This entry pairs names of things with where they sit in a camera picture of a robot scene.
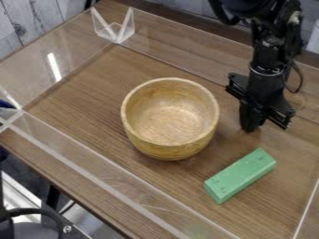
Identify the clear acrylic enclosure wall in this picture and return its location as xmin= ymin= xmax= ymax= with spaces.
xmin=0 ymin=0 xmax=319 ymax=239

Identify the black table leg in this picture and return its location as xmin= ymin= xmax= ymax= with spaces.
xmin=46 ymin=186 xmax=61 ymax=209

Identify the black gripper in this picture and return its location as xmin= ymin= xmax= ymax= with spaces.
xmin=225 ymin=67 xmax=295 ymax=134

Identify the black cable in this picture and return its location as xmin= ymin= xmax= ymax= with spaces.
xmin=0 ymin=174 xmax=66 ymax=239

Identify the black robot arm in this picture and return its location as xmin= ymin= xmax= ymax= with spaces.
xmin=208 ymin=0 xmax=303 ymax=133

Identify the white object at right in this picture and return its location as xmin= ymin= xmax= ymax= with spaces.
xmin=307 ymin=19 xmax=319 ymax=54

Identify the green rectangular block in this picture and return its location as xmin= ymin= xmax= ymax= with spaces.
xmin=203 ymin=148 xmax=276 ymax=204

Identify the brown wooden bowl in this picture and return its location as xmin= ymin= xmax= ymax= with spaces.
xmin=121 ymin=77 xmax=220 ymax=161

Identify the blue object at edge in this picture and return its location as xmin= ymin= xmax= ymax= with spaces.
xmin=0 ymin=99 xmax=16 ymax=109

